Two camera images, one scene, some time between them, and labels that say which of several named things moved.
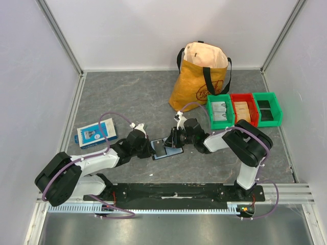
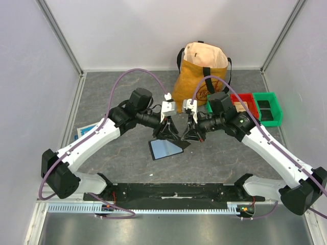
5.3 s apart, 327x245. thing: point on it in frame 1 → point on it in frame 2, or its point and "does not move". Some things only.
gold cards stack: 242,111 does not move
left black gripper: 149,151 → 168,130
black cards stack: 266,114 does not move
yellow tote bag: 204,69 does not move
